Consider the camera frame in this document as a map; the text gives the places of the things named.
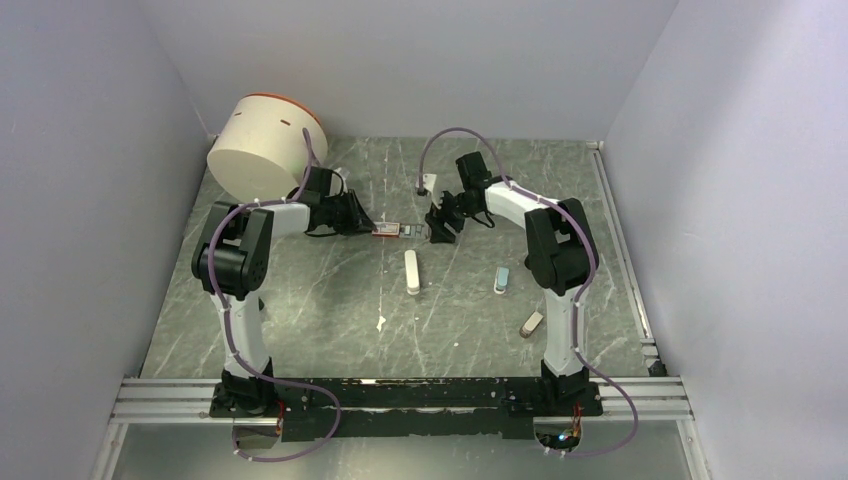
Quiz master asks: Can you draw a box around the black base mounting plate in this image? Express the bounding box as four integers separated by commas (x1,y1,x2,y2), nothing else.
208,377,604,442

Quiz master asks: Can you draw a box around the red white staple box sleeve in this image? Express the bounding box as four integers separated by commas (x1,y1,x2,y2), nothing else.
372,222,402,238

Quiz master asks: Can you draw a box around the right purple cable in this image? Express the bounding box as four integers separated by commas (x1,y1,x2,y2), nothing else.
415,127,640,460

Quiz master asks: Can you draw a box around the purple cable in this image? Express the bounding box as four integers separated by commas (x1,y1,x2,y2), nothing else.
415,127,640,460
207,127,344,464

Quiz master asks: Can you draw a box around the beige brown small stapler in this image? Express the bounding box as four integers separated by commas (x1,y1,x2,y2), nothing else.
519,311,544,338

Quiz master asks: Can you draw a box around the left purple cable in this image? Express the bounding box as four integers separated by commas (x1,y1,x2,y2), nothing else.
207,127,344,464

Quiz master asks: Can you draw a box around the cream cylindrical drum orange rim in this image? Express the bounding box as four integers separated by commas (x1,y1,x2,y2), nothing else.
207,93,328,203

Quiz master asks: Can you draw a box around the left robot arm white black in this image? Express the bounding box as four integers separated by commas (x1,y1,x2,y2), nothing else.
191,167,376,416

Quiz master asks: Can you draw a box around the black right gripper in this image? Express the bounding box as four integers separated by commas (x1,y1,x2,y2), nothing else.
424,185,480,243

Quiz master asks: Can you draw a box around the long white stapler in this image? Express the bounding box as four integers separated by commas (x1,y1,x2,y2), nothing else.
404,249,421,296

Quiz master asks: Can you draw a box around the cardboard tray with staples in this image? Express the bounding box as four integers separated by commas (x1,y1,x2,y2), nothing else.
398,224,430,240

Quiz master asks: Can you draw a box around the aluminium rail frame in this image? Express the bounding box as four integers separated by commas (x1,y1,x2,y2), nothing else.
112,152,694,458

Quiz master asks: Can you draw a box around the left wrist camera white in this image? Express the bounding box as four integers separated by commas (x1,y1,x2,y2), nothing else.
330,167,350,195

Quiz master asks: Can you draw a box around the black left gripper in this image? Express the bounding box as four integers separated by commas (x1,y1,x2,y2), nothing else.
320,189,376,236

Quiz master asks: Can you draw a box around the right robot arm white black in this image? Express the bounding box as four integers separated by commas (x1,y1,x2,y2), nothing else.
425,152,599,414

